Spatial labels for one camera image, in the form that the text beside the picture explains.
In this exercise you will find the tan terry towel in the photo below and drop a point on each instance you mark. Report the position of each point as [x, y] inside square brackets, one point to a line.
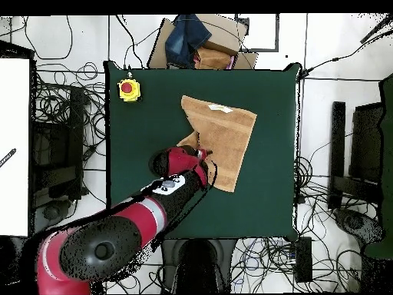
[224, 132]

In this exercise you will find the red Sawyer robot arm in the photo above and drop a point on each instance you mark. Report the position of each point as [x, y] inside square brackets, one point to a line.
[181, 159]

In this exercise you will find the black flat bar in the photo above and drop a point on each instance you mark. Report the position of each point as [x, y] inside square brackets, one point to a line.
[337, 153]

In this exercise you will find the dark green table cloth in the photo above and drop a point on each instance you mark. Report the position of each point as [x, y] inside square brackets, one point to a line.
[261, 199]

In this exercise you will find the folded tan towel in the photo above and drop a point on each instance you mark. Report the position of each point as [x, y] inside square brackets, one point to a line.
[212, 58]

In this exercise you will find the yellow emergency stop button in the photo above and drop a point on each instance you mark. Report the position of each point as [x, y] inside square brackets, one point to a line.
[129, 89]

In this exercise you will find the blue denim jeans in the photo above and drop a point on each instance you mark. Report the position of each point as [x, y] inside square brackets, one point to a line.
[184, 37]

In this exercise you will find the brown cardboard box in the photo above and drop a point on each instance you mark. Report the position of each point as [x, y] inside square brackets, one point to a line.
[224, 33]

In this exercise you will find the black equipment case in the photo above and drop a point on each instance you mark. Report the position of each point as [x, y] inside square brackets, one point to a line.
[58, 138]

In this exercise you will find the black power strip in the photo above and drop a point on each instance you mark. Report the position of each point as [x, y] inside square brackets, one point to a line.
[304, 258]

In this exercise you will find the black box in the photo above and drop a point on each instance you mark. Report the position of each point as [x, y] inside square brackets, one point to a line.
[367, 138]

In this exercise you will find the green cloth on side table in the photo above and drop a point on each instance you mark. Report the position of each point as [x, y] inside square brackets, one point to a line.
[387, 153]

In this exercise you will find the white desk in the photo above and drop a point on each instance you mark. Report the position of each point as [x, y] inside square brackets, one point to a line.
[13, 123]

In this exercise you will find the black rod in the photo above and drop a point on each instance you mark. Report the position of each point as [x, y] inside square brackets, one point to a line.
[376, 29]

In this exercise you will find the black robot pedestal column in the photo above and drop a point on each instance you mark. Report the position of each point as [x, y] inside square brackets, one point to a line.
[199, 264]

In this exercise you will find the black square metal frame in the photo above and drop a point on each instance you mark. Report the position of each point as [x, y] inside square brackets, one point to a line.
[261, 49]

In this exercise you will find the black pedestal foot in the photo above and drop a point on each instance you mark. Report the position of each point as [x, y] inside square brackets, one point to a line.
[356, 222]
[52, 212]

